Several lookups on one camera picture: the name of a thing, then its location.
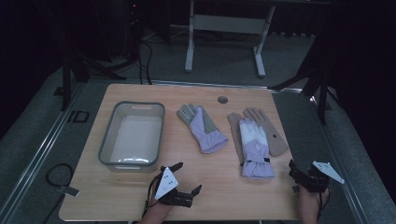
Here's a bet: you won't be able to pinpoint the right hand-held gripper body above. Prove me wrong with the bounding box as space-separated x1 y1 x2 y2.
293 161 346 193

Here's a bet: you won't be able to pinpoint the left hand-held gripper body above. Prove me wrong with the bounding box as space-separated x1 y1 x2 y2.
154 167 194 208

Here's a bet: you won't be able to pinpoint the purple and white glove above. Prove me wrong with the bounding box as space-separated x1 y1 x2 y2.
238 117 276 179

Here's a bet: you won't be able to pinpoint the purple glove with grey palm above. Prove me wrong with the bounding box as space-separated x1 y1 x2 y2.
176 103 229 155

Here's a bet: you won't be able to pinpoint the grey plastic bin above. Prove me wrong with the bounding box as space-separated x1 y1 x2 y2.
97 101 166 174

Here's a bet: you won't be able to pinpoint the plain beige glove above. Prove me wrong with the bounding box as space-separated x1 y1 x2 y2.
227 112 247 164

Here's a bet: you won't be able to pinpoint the person's right hand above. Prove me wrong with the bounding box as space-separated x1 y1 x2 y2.
297 186 331 218

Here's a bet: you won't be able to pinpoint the person's left hand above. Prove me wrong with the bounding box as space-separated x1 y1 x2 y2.
148 202 174 219

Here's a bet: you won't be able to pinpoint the beige glove with dark button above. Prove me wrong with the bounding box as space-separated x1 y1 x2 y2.
242 106 290 158

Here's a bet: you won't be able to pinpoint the black tripod stand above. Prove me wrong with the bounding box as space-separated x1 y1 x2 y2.
57 43 128 112
269 46 334 126

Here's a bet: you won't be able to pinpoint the dark equipment tower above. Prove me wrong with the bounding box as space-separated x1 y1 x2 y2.
123 0 145 61

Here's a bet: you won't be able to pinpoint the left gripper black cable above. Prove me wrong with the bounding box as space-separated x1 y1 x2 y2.
142 174 163 218

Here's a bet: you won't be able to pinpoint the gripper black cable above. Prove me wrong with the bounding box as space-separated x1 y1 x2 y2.
315 189 332 222
142 174 163 218

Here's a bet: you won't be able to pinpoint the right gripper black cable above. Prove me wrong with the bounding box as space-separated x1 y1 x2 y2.
315 189 332 222

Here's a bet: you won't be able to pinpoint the metal floor rail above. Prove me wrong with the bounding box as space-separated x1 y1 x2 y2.
0 83 86 224
148 79 304 94
309 94 373 224

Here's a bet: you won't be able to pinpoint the black floor cables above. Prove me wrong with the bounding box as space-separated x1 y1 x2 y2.
135 39 154 86

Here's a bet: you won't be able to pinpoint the black looped cable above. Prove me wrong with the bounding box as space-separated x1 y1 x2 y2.
45 162 75 189

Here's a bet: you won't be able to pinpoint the white desk frame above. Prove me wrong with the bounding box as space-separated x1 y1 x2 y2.
184 0 276 78

